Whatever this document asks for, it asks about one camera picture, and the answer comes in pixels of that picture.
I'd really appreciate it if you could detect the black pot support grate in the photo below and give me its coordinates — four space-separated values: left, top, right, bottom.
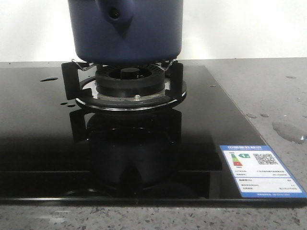
61 60 187 112

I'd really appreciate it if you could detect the blue energy label sticker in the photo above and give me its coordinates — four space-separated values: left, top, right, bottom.
220 145 307 198

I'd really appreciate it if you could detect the black gas burner head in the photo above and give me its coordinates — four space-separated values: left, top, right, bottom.
95 65 165 98

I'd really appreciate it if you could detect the dark blue pot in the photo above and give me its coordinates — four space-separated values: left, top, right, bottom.
68 0 183 65

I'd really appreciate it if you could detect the black glass gas stove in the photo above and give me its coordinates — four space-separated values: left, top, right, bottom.
0 64 307 207

